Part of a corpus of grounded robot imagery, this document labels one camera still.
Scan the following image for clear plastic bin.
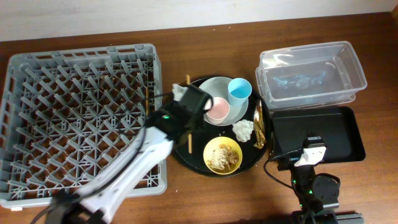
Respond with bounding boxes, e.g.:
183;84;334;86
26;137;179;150
256;41;368;111

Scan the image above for grey plastic dishwasher rack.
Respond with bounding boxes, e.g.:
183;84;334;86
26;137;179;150
1;44;162;210

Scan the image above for food scraps and rice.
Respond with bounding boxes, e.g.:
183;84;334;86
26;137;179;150
207;144;239;172

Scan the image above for gold foil wrapper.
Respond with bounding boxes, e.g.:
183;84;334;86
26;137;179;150
253;100;266;149

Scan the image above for black rectangular waste tray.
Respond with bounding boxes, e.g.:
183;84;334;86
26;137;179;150
272;106;366;163

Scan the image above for black camera cable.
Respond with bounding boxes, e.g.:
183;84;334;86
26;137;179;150
263;148;304;190
30;91;175;224

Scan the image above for round black serving tray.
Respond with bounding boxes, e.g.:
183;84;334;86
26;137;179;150
172;90;272;177

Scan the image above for pink plastic cup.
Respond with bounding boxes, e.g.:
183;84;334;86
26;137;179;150
205;97;229;124

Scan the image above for light blue plastic cup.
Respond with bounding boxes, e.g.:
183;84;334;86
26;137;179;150
228;78;252;106

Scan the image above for left black camera cable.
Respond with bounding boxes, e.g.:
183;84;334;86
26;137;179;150
30;91;175;224

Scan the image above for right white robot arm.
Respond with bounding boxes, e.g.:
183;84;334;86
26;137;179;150
273;135;364;224

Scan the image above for yellow bowl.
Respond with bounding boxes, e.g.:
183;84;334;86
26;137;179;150
203;137;243;175

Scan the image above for light grey round plate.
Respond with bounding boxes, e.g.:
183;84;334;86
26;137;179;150
199;77;249;126

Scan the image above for white paper napkin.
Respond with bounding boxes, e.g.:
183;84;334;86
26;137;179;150
233;119;254;142

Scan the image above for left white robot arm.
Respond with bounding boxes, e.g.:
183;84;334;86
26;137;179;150
41;85;213;223

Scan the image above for right black camera cable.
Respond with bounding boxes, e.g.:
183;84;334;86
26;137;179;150
263;148;304;190

